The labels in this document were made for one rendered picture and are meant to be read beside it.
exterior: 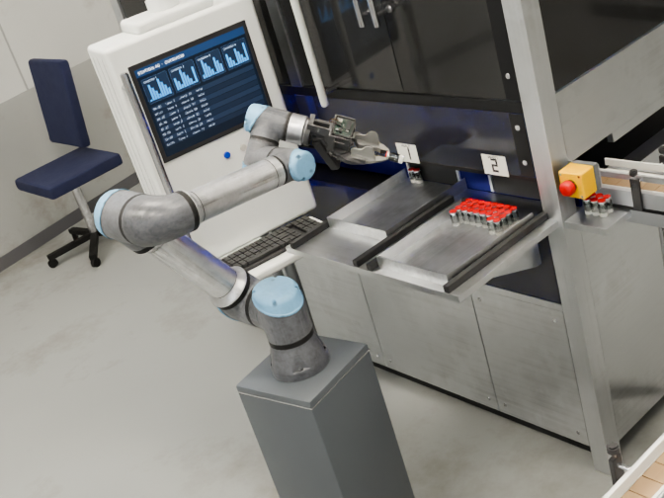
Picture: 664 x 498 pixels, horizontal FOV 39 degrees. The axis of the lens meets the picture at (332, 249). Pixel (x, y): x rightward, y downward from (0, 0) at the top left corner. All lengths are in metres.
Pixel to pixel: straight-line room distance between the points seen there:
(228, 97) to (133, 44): 0.34
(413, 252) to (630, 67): 0.77
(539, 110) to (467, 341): 0.97
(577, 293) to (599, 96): 0.53
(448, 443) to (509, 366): 0.41
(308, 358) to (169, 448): 1.51
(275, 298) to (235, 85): 0.94
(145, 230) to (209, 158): 0.97
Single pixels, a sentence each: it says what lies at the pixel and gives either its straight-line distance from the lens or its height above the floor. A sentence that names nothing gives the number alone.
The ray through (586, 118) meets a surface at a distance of 2.58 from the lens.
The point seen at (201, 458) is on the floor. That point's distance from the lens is 3.63.
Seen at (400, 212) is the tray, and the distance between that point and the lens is 2.81.
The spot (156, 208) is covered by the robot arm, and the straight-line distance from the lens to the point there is 2.06.
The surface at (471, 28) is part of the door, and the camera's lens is 2.49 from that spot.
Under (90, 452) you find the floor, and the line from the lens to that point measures 3.96.
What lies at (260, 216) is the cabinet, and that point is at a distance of 3.12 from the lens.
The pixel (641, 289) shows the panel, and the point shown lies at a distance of 2.93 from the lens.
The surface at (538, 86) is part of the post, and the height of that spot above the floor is 1.26.
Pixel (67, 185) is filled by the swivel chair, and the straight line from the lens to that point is 5.44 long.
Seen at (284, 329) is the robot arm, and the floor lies 0.93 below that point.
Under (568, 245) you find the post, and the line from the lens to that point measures 2.60.
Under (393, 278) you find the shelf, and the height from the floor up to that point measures 0.88.
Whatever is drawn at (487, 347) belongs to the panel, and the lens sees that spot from 3.06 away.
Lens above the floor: 2.04
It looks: 25 degrees down
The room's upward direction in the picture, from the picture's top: 17 degrees counter-clockwise
